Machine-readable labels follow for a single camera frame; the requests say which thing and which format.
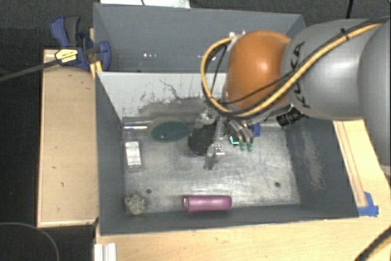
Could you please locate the grey-brown rough lump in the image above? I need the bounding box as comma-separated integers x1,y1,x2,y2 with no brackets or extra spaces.
123,190,150,216

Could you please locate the black round cup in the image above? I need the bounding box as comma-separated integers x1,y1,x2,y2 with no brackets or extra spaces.
187,123,218,157

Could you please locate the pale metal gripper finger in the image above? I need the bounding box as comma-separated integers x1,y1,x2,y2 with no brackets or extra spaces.
194,112,216,130
203,143,226,170

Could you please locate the purple cylinder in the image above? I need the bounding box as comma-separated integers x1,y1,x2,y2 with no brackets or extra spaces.
181,194,233,213

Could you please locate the black cylinder on white bracket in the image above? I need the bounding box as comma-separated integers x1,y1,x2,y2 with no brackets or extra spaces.
276,109,307,128

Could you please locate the clear plastic box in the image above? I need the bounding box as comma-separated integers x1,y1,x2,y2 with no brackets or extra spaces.
123,139,144,171

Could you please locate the pale wood board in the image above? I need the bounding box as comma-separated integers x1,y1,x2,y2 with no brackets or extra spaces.
36,48,100,229

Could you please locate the green oval brush clear handle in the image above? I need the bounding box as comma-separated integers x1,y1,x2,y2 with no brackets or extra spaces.
122,117,191,144

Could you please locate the grey metal bin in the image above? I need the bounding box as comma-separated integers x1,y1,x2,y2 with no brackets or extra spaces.
92,2,360,236

